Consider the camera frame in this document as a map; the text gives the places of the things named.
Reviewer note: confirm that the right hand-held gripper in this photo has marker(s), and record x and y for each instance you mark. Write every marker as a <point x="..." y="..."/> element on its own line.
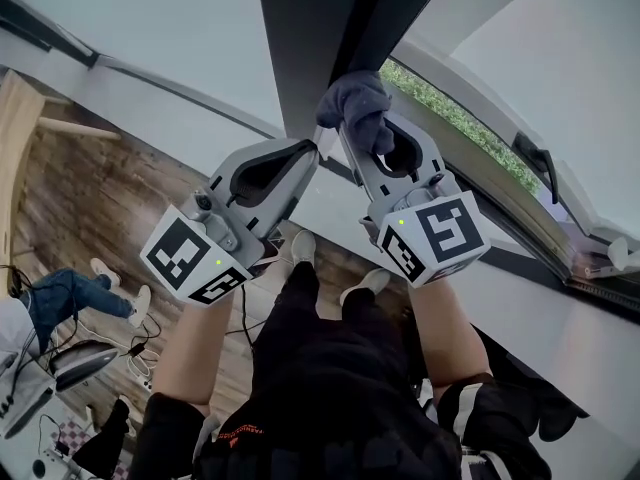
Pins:
<point x="440" y="233"/>

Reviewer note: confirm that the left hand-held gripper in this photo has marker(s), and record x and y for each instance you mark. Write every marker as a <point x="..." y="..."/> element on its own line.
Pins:
<point x="195" y="263"/>

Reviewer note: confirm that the dark blue cleaning cloth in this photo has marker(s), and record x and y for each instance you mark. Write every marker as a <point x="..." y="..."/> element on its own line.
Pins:
<point x="355" y="98"/>

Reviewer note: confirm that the person's left forearm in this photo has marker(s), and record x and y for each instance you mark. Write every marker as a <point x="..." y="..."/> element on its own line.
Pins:
<point x="195" y="348"/>

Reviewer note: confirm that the person's right forearm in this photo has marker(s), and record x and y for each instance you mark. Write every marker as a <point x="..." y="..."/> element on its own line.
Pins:
<point x="445" y="333"/>

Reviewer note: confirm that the white window sash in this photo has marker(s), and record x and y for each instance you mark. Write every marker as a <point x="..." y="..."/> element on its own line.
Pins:
<point x="480" y="93"/>

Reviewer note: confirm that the green bushes outside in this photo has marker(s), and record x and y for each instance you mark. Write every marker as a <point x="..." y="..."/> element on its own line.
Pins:
<point x="450" y="108"/>

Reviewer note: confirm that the person's left white shoe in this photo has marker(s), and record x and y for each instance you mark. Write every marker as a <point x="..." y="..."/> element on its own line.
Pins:
<point x="303" y="248"/>

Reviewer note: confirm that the person's white shoe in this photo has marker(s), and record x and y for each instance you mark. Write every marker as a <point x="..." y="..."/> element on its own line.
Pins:
<point x="303" y="248"/>
<point x="367" y="283"/>

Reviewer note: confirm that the person's right white shoe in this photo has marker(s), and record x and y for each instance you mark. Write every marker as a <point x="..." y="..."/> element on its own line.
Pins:
<point x="367" y="283"/>

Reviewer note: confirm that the person's black-clothed body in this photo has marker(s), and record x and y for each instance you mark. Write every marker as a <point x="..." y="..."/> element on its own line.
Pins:
<point x="335" y="378"/>

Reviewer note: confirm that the crumpled white tissue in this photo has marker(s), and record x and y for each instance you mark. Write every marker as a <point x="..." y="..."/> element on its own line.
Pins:
<point x="620" y="253"/>

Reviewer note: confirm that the black fabric item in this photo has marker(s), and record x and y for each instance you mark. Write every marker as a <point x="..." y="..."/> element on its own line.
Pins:
<point x="105" y="443"/>

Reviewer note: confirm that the checkered board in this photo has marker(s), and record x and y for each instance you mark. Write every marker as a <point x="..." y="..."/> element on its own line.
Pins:
<point x="75" y="433"/>

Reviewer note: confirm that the dark wall trim strip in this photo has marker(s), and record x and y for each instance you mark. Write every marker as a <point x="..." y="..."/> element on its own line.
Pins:
<point x="40" y="30"/>

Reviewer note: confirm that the white camera device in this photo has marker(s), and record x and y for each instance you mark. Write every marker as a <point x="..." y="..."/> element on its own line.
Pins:
<point x="45" y="468"/>

